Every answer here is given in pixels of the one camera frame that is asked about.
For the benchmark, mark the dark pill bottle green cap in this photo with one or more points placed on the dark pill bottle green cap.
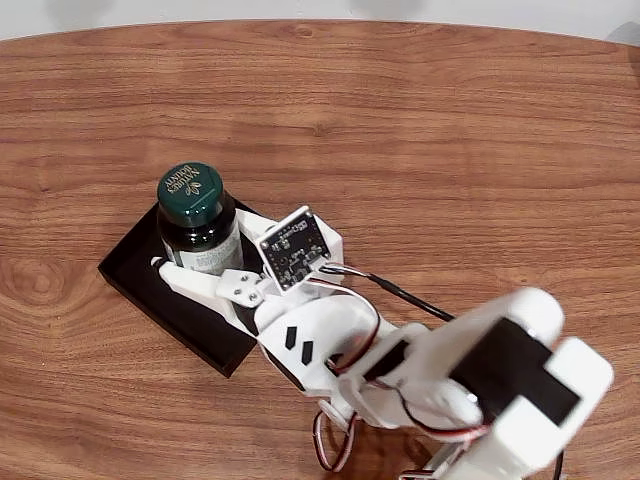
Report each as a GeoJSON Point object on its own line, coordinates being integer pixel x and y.
{"type": "Point", "coordinates": [190, 187]}

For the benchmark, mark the shallow black cardboard box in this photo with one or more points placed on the shallow black cardboard box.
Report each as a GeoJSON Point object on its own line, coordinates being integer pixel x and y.
{"type": "Point", "coordinates": [132, 260]}

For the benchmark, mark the black camera circuit board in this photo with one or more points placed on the black camera circuit board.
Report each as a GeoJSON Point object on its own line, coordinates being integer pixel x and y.
{"type": "Point", "coordinates": [292, 250]}

